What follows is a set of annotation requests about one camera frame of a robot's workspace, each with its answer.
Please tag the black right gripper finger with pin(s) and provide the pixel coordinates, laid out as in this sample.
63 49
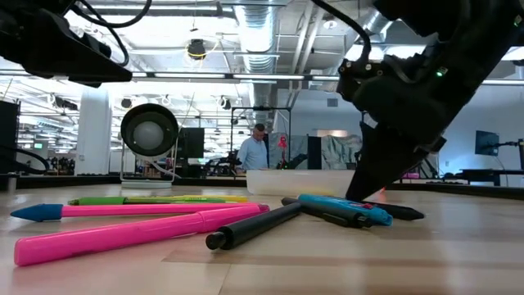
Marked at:
380 164

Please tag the pink pencil with blue cap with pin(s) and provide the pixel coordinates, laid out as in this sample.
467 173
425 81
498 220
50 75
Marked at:
123 210

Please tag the black square monitor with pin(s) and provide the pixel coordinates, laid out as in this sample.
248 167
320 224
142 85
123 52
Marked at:
192 143

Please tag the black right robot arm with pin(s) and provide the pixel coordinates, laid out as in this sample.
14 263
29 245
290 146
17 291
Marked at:
483 37

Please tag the green marker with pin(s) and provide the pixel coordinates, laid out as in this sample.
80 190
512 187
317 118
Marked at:
102 201

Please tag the black metal table frame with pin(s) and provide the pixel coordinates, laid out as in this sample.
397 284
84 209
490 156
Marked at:
61 181

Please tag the black background station frame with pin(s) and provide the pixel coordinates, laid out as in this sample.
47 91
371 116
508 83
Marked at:
262 108

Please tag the person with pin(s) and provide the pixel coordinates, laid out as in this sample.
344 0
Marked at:
253 153

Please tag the yellow highlighter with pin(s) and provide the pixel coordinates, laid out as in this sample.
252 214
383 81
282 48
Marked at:
233 199

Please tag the dark background desk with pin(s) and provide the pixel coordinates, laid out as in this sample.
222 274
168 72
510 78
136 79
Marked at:
491 172

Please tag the black overhead camera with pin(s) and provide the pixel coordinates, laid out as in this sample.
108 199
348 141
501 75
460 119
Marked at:
196 49

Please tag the pink highlighter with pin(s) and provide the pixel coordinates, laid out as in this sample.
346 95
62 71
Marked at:
123 235

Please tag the clear box with orange lid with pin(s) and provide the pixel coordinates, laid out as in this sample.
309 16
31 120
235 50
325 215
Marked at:
294 182

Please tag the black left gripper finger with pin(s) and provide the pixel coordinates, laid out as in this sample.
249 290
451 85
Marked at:
78 53

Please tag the blue pen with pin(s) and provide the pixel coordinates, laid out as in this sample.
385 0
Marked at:
348 207

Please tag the black upright panel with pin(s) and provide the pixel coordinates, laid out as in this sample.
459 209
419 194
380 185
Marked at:
314 151

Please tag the black pen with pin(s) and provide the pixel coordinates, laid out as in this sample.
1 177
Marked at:
254 226
323 213
401 211

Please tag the red figure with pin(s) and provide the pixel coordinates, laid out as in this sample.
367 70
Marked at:
282 142

